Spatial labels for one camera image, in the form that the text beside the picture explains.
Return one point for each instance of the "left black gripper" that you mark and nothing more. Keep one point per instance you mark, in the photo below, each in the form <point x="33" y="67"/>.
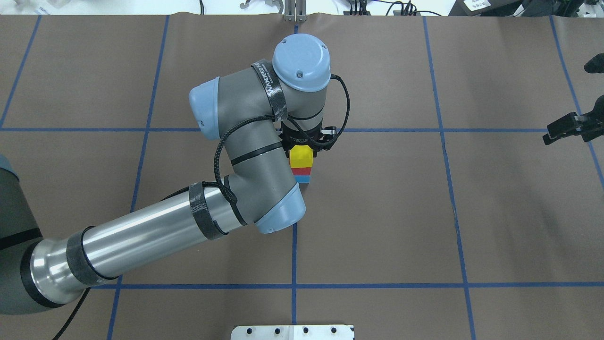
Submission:
<point x="286" y="141"/>

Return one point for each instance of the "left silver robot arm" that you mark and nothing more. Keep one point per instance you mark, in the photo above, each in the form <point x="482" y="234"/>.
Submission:
<point x="257" y="115"/>

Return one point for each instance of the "brown paper table cover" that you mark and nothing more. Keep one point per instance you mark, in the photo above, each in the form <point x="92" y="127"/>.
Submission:
<point x="439" y="214"/>

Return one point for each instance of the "blue block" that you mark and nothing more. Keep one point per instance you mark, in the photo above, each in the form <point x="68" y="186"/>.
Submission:
<point x="302" y="179"/>

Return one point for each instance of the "yellow block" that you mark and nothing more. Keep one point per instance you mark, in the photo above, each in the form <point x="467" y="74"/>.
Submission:
<point x="301" y="156"/>

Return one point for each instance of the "white pedestal column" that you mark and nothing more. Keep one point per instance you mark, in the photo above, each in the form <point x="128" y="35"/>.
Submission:
<point x="294" y="332"/>

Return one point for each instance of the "aluminium frame post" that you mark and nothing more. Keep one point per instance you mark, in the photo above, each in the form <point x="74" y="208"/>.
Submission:
<point x="294" y="11"/>

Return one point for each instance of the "red block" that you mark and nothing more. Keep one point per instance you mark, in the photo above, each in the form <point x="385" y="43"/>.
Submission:
<point x="304" y="171"/>

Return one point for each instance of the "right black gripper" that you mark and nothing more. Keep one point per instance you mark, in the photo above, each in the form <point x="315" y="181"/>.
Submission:
<point x="595" y="126"/>

